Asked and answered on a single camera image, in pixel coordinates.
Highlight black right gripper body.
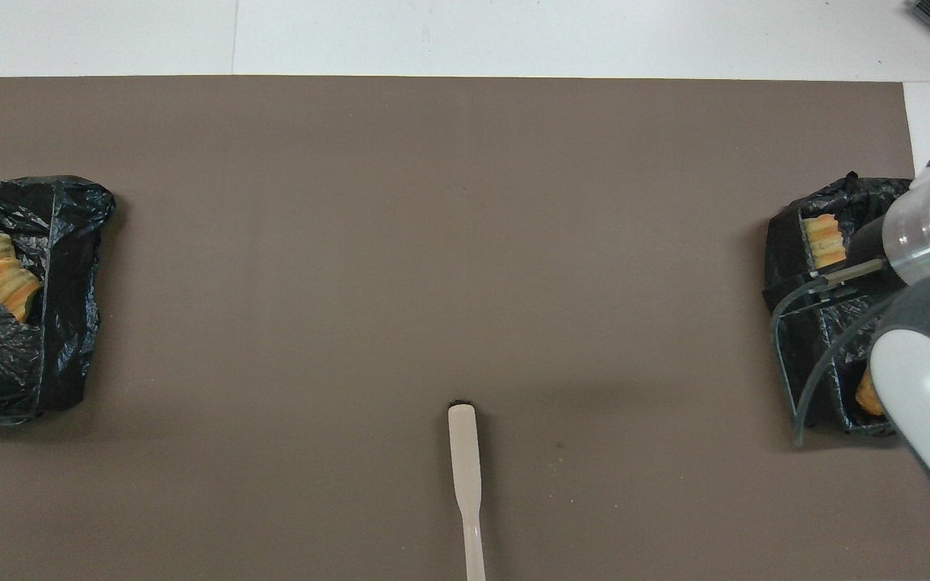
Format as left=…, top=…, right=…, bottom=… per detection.
left=848, top=215, right=911, bottom=286

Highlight brown toy nugget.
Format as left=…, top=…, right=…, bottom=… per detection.
left=855, top=367, right=886, bottom=416

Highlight beige brush black bristles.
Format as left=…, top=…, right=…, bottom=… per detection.
left=447, top=399, right=488, bottom=581

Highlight black bag lined bin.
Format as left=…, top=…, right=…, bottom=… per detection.
left=0, top=176, right=116, bottom=426
left=762, top=172, right=930, bottom=437

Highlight brown table mat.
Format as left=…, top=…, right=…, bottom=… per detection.
left=0, top=75, right=930, bottom=581

